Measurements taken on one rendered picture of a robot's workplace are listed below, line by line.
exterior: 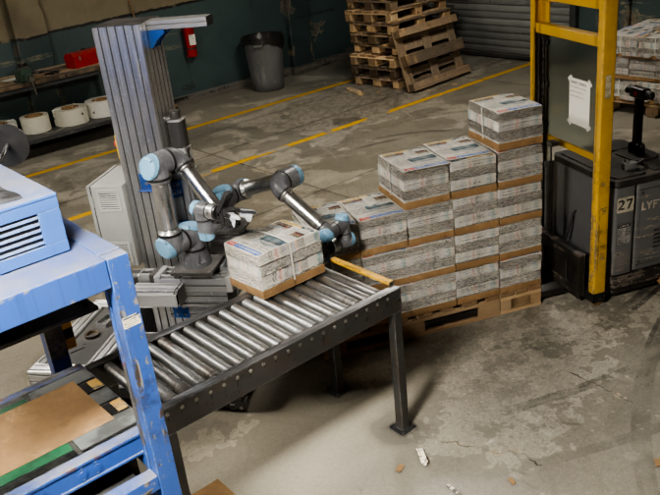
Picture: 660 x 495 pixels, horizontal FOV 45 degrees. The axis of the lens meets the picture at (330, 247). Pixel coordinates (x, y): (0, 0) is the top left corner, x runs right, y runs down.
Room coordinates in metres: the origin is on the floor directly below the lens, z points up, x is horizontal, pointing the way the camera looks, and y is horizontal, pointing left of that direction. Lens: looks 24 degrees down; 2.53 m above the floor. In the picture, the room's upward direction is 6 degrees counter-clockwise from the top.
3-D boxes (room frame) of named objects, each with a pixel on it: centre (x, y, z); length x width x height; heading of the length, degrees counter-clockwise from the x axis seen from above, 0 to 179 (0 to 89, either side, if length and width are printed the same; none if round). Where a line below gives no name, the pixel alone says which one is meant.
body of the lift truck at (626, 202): (4.74, -1.88, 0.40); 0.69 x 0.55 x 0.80; 15
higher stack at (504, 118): (4.52, -1.10, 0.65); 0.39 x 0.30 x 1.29; 15
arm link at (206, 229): (3.52, 0.57, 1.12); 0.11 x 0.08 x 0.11; 140
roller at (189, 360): (2.90, 0.65, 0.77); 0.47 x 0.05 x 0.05; 38
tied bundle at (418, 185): (4.37, -0.52, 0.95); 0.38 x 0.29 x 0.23; 17
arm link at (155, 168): (3.68, 0.78, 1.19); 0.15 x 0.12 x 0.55; 140
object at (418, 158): (4.35, -0.53, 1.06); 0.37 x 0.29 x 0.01; 17
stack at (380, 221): (4.33, -0.40, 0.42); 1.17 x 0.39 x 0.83; 105
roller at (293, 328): (3.18, 0.29, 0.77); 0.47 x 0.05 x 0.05; 38
